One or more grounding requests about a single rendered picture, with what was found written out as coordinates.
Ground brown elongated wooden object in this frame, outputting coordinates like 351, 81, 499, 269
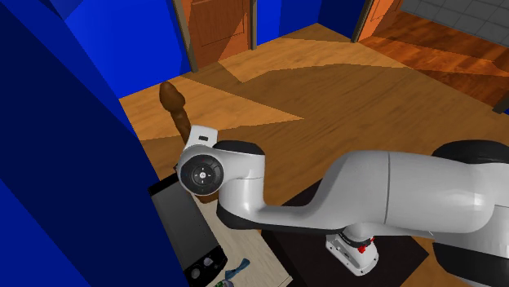
158, 81, 219, 205

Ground black flat appliance with buttons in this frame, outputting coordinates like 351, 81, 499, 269
148, 172, 229, 287

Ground orange wooden door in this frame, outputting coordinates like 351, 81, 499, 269
171, 0, 259, 73

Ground dark robot stand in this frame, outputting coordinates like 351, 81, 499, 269
260, 179, 432, 287

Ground blue scissors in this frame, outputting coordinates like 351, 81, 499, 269
224, 258, 252, 282

